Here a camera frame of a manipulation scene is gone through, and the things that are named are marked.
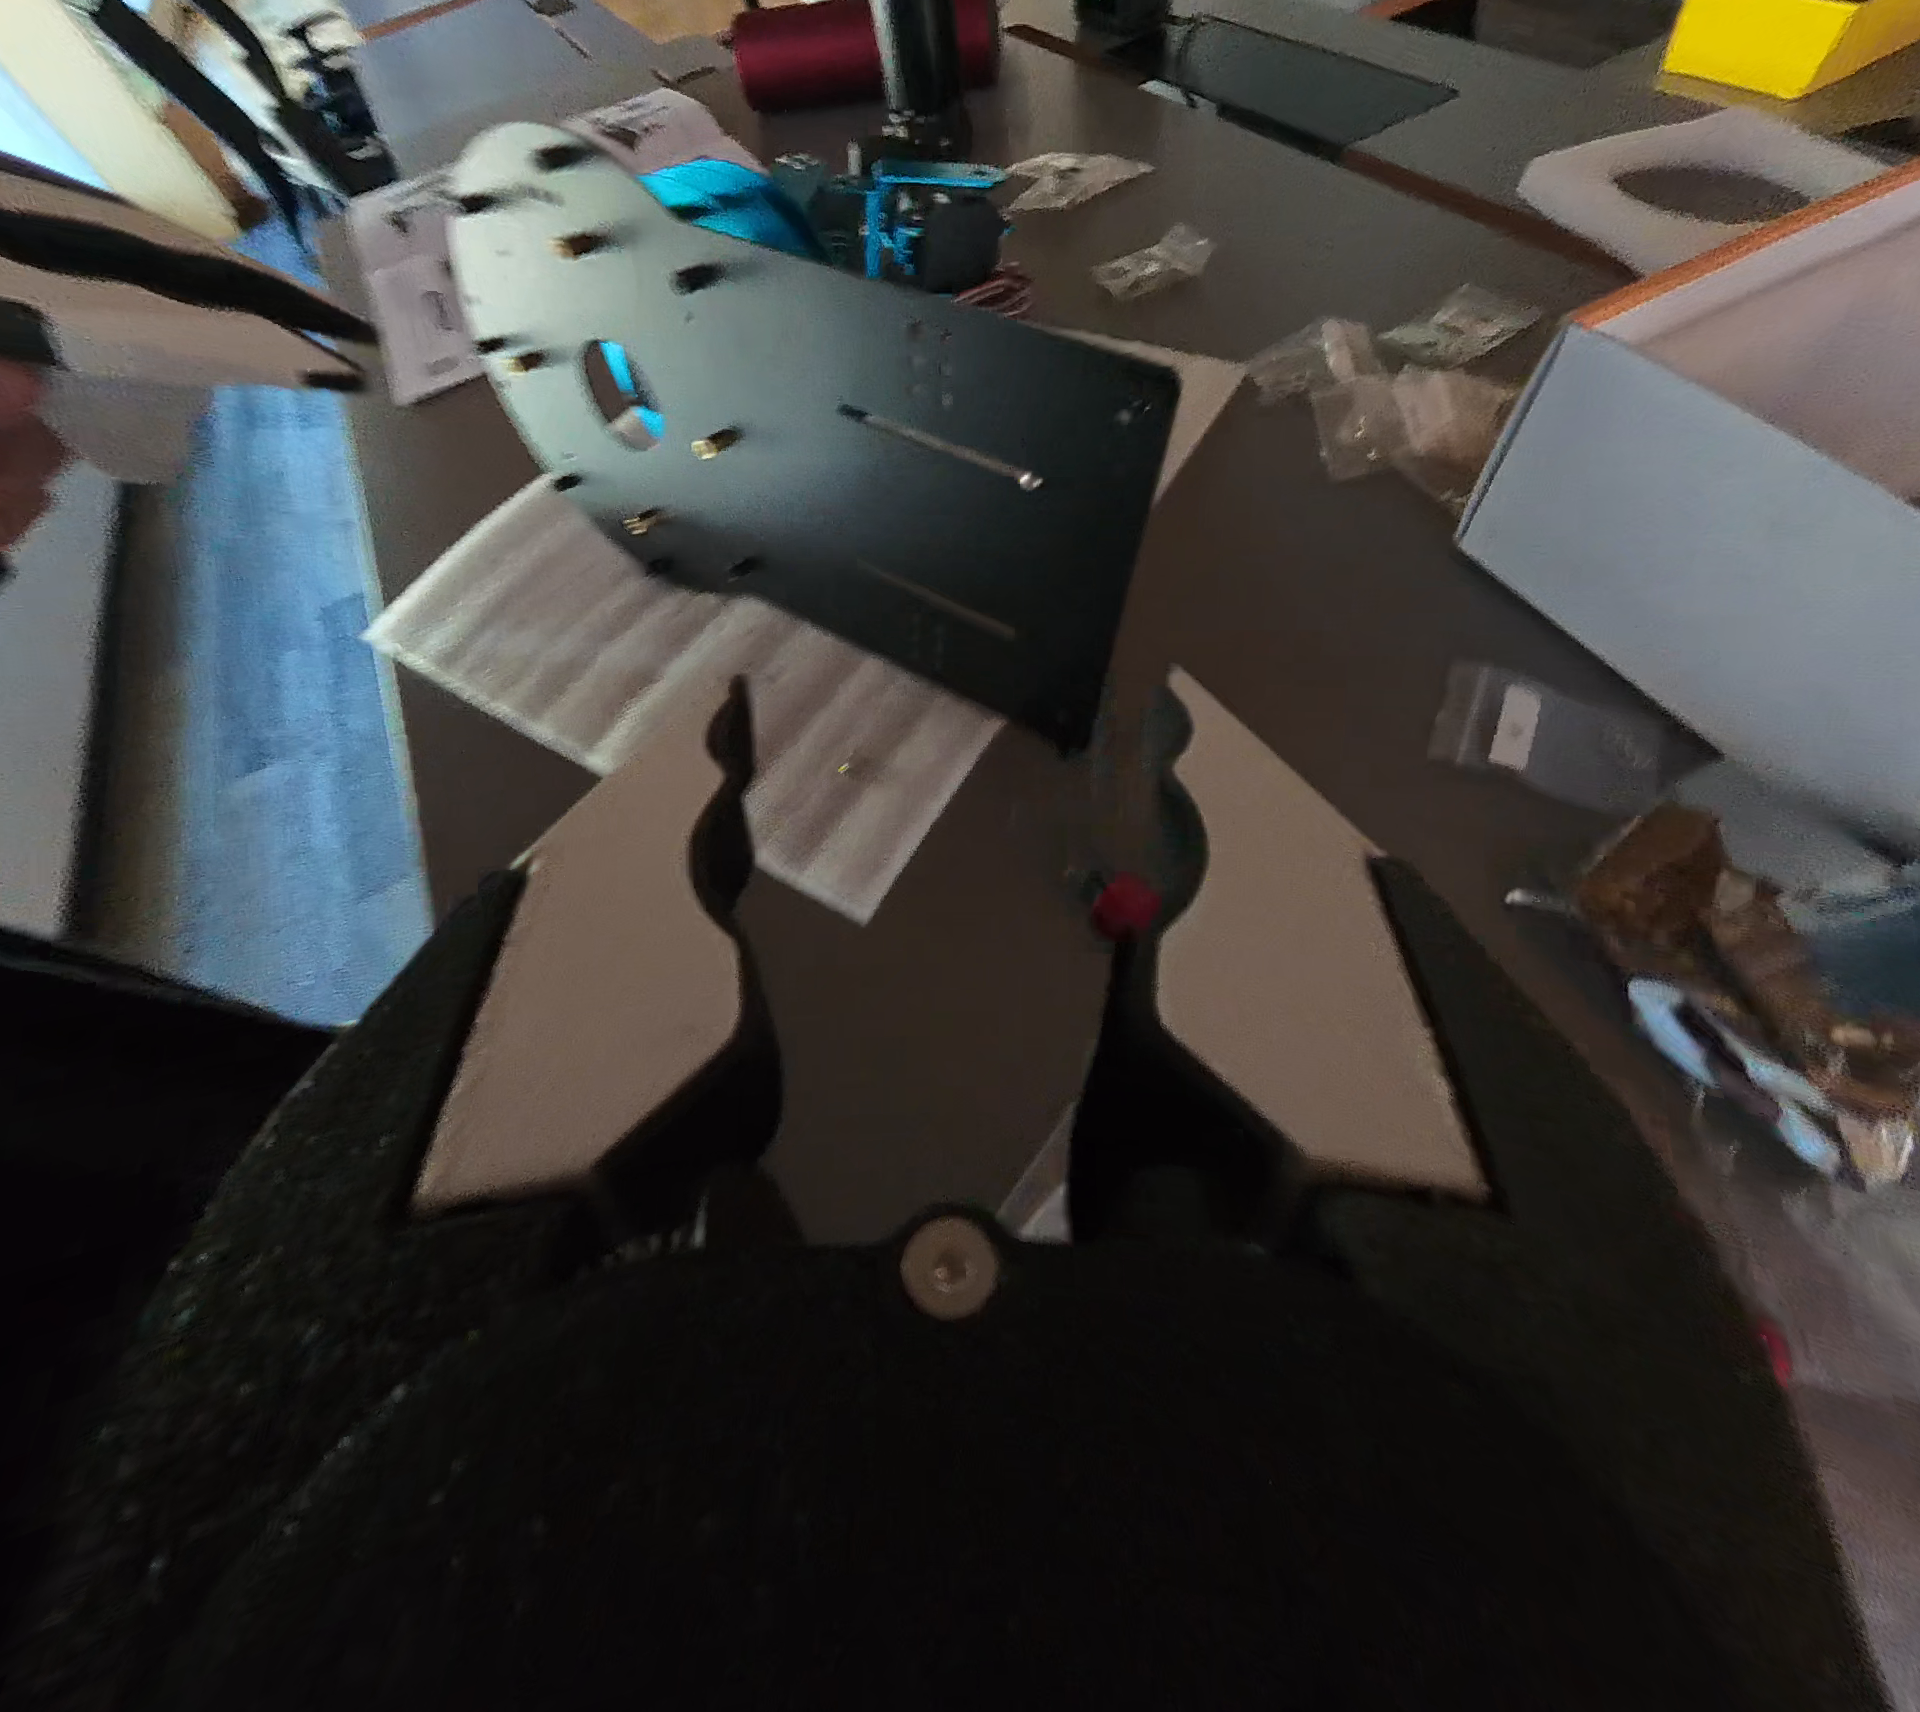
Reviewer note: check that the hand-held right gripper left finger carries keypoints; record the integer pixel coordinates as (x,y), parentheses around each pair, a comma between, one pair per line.
(601,992)

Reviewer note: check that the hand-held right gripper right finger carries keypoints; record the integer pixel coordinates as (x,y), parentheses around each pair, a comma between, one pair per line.
(1304,992)

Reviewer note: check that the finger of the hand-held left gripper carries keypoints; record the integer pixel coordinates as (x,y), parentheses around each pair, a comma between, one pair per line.
(181,341)
(91,196)

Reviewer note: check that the blue toy robot arm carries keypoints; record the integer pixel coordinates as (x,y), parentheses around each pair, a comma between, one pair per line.
(840,497)

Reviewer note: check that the dark grey desk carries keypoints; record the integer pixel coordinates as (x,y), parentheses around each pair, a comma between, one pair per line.
(1320,633)

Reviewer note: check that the grey background desk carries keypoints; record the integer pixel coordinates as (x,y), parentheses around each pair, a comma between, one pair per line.
(451,77)

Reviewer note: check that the black desk mat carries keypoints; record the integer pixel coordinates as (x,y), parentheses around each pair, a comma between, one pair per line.
(1304,84)

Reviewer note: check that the person's left hand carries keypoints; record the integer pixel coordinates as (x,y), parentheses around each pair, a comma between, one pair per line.
(20,453)

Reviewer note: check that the dark red screwdriver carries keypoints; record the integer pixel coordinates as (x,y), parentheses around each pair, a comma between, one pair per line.
(1124,905)

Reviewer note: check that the printed instruction manual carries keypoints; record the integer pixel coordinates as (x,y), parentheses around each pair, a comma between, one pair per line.
(412,303)

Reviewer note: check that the white foam sheet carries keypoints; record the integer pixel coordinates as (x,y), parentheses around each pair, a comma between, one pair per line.
(601,647)

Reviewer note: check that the white and orange cardboard box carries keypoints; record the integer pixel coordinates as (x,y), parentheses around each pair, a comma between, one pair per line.
(1681,512)

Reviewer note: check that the dark red metal cylinder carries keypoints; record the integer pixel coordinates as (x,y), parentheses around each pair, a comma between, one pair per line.
(811,47)

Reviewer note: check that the group of clear screw bags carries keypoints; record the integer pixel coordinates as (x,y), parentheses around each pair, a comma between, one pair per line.
(1152,261)

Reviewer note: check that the white foam insert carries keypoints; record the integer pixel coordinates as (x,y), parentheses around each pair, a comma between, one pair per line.
(1575,182)

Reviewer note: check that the yellow plastic bin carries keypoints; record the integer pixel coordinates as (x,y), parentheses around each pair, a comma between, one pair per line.
(1785,17)

